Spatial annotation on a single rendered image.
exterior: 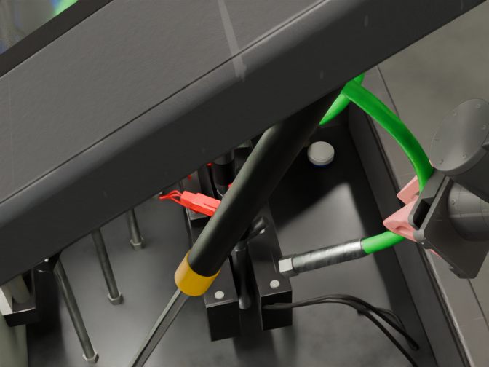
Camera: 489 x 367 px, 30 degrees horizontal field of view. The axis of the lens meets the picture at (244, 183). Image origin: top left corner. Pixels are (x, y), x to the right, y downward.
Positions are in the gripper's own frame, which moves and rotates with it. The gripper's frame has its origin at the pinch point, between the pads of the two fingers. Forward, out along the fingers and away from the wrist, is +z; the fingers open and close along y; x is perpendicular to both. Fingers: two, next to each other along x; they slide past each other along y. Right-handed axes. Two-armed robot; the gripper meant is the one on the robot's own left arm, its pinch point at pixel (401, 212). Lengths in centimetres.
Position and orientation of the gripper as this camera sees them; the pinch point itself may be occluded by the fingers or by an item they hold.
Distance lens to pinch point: 82.5
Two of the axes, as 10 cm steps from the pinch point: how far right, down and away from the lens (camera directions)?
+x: 7.2, 5.9, 3.6
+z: -4.9, 0.8, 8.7
